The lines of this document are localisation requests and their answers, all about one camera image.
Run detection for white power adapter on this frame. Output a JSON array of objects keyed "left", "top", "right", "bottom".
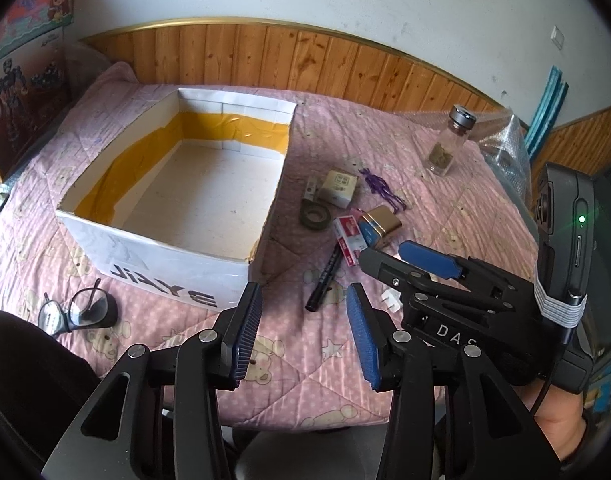
[{"left": 381, "top": 288, "right": 402, "bottom": 313}]

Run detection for black marker pen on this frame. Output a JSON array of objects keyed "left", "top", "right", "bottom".
[{"left": 305, "top": 244, "right": 343, "bottom": 312}]

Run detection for gold tin box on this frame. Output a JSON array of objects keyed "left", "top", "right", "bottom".
[{"left": 357, "top": 205, "right": 402, "bottom": 248}]

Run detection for red staples box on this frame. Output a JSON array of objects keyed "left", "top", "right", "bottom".
[{"left": 333, "top": 216, "right": 367, "bottom": 268}]

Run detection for purple action figure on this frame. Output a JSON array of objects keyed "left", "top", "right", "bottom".
[{"left": 359, "top": 168, "right": 407, "bottom": 214}]

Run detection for cream tissue pack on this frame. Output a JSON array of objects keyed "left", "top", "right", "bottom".
[{"left": 317, "top": 169, "right": 357, "bottom": 209}]

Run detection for dark tape roll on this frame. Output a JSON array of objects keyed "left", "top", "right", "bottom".
[{"left": 299, "top": 200, "right": 331, "bottom": 232}]

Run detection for right hand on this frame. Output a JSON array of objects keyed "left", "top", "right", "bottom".
[{"left": 535, "top": 386, "right": 586, "bottom": 460}]

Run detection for white cardboard box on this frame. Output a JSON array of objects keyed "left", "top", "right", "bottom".
[{"left": 57, "top": 87, "right": 296, "bottom": 310}]

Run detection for glass jar with lid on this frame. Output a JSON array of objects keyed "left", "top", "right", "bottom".
[{"left": 425, "top": 104, "right": 477, "bottom": 176}]

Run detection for bubble wrap sheet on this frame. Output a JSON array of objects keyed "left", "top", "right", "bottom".
[{"left": 403, "top": 105, "right": 531, "bottom": 206}]

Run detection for black eyeglasses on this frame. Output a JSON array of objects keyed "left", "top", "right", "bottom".
[{"left": 37, "top": 278, "right": 119, "bottom": 338}]

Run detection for blue plastic strips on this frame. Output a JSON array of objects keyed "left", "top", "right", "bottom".
[{"left": 525, "top": 66, "right": 569, "bottom": 162}]

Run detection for robot toy box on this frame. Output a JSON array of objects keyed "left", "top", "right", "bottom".
[{"left": 0, "top": 40, "right": 71, "bottom": 184}]

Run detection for colourful cartoon toy box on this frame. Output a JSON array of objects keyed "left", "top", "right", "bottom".
[{"left": 0, "top": 0, "right": 74, "bottom": 59}]

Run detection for wooden wall panelling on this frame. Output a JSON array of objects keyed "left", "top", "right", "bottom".
[{"left": 79, "top": 15, "right": 611, "bottom": 181}]

